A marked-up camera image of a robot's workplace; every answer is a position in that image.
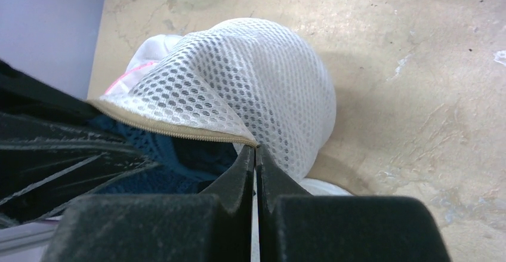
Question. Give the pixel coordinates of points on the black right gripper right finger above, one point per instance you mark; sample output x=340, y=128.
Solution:
x=297, y=226

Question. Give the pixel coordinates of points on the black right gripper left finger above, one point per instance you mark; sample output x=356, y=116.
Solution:
x=213, y=225

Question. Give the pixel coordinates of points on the pink-trimmed white laundry bag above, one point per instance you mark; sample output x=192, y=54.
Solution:
x=149, y=54

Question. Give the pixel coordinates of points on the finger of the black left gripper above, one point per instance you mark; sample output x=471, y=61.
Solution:
x=50, y=153

